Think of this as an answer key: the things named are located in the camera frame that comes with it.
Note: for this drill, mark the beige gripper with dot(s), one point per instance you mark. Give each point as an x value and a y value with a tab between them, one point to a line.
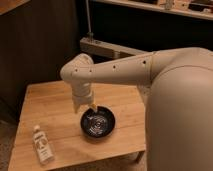
82	94

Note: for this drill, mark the clear plastic bottle white cap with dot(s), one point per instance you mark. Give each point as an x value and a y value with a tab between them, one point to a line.
42	146

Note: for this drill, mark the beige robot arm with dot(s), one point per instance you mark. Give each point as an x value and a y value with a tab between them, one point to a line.
179	106

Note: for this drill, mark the black ceramic bowl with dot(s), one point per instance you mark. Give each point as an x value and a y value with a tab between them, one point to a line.
98	124

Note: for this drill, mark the metal vertical pole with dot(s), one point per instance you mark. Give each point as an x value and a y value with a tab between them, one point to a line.
90	33

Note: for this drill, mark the background wooden shelf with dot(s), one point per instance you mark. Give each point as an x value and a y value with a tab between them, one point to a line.
187	8

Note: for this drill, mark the wooden beam rail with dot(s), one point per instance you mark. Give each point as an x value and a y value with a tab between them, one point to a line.
108	50

